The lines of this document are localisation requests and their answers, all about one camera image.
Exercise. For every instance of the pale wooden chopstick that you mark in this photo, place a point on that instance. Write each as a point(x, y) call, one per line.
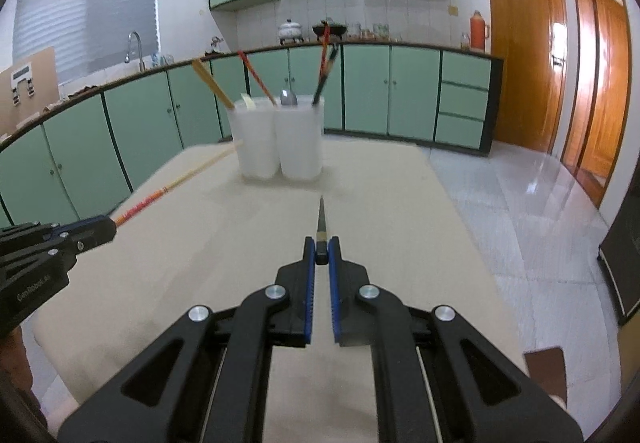
point(324, 48)

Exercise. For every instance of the white cooking pot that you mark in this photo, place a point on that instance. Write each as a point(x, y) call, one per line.
point(290, 31)

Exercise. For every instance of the wooden door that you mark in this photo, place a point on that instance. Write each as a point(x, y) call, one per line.
point(600, 107)
point(531, 38)

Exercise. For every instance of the tan wooden chopstick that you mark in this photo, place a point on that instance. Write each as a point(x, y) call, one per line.
point(188, 175)

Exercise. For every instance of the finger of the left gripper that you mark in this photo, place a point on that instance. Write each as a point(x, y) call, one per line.
point(98, 229)
point(65, 242)

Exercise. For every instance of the window blinds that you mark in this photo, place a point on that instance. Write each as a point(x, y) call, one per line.
point(86, 35)

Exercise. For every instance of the green lower kitchen cabinets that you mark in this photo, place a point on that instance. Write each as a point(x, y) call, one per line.
point(87, 157)

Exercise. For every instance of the white plastic utensil holder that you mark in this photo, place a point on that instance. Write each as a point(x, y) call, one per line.
point(279, 139)

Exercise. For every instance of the orange thermos flask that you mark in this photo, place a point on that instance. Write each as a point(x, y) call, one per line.
point(479, 32)

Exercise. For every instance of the metal spoon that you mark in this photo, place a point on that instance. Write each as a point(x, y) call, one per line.
point(288, 98)

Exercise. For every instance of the brown cardboard piece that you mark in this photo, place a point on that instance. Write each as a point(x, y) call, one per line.
point(547, 368)

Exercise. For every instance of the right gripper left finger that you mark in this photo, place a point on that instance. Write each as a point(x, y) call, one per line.
point(205, 378)

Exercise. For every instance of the chrome sink faucet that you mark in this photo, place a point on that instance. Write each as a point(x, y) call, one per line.
point(135, 51)

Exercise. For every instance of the person's left hand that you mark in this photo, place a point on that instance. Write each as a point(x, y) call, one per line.
point(15, 364)

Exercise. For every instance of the black wok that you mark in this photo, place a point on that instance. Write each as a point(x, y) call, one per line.
point(336, 31)

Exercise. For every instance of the cardboard box with label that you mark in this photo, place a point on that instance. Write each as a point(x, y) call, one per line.
point(27, 86)

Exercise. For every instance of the black appliance on floor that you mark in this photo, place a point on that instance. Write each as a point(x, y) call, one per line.
point(619, 255)

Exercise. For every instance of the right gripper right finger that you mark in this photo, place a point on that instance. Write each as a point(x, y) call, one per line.
point(436, 377)

